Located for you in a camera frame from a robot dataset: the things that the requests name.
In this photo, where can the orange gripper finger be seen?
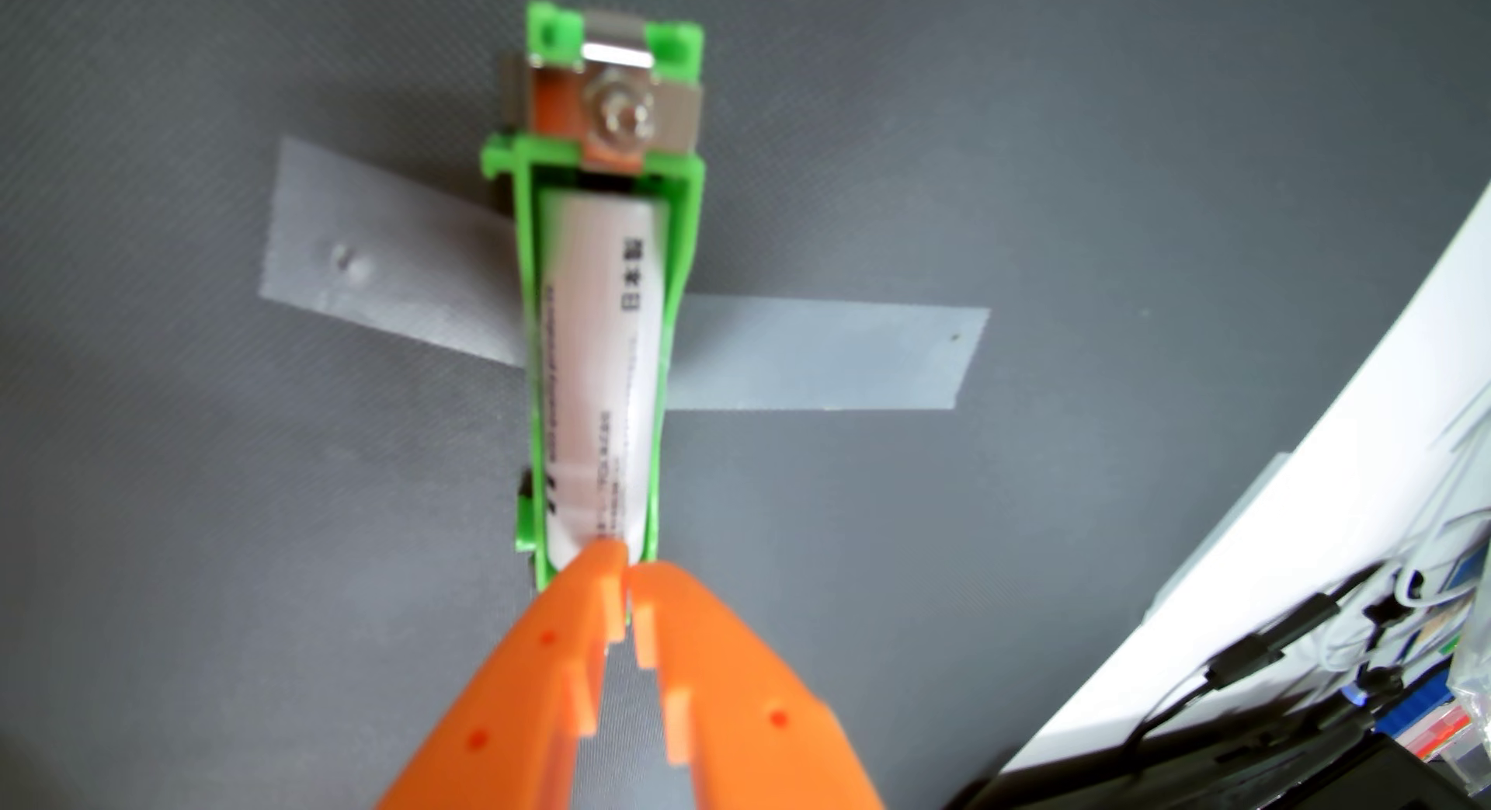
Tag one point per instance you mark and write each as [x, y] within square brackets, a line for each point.
[757, 717]
[524, 705]

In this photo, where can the white cylindrical battery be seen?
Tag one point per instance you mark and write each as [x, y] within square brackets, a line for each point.
[606, 379]

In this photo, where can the green battery holder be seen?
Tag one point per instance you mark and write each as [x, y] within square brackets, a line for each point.
[682, 204]

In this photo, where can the dark grey table mat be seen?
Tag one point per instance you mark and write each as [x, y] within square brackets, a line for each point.
[233, 554]

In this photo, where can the black Dell laptop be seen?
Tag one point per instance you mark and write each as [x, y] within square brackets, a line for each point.
[1281, 781]

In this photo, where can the blue orange small box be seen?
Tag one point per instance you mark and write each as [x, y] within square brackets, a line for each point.
[1427, 717]

